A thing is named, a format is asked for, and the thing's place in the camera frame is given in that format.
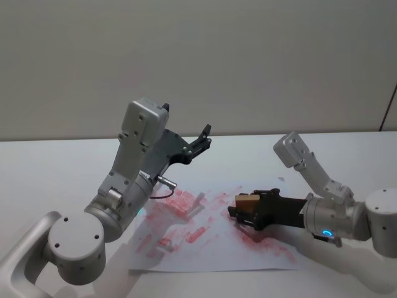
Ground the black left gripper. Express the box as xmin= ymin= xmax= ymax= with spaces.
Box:
xmin=140 ymin=102 xmax=213 ymax=180

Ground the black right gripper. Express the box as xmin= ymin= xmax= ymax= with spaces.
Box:
xmin=228 ymin=187 xmax=307 ymax=232

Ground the wooden stamp block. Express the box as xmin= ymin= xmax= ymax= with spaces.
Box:
xmin=234 ymin=192 xmax=261 ymax=214

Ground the white paper with red marks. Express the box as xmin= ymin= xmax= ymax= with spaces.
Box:
xmin=127 ymin=177 xmax=301 ymax=274

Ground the thin dark cable silver plug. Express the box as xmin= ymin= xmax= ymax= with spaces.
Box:
xmin=150 ymin=175 xmax=178 ymax=200

